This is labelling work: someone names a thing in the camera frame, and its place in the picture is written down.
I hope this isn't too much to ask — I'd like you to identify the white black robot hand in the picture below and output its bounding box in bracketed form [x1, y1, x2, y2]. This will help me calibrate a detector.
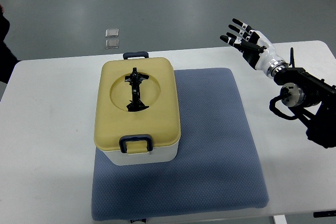
[220, 18, 288, 79]

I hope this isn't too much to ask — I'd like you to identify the yellow storage box lid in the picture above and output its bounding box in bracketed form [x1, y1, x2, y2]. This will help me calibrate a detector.
[94, 58, 181, 154]

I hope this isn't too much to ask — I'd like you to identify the black lid handle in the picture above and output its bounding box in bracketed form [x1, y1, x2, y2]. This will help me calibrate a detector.
[124, 67, 149, 112]

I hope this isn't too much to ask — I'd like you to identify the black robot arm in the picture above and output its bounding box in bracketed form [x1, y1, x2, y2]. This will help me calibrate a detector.
[269, 48, 335, 148]

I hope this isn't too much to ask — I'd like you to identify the white storage box base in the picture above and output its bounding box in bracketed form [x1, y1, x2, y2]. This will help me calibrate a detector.
[102, 139, 179, 166]

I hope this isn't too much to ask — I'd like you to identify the dark blue rear latch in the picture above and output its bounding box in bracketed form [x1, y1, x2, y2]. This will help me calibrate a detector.
[123, 51, 149, 60]

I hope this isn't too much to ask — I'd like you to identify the dark blue latch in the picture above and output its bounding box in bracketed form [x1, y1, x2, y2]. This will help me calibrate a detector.
[119, 134, 153, 154]
[123, 51, 149, 60]

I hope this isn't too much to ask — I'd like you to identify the blue fabric cushion mat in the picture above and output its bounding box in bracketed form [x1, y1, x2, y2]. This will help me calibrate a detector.
[91, 68, 269, 221]

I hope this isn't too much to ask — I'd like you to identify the upper floor outlet plate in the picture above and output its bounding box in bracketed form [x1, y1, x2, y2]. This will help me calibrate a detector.
[105, 28, 119, 38]

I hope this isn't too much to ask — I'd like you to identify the dark blue front latch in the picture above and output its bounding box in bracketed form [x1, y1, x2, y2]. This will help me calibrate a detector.
[119, 134, 153, 154]

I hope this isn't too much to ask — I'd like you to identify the black table control panel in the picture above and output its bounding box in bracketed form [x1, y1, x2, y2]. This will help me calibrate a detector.
[313, 210, 336, 218]

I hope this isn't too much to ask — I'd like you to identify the person in dark clothing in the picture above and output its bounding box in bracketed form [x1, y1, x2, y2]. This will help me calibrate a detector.
[1, 5, 19, 84]

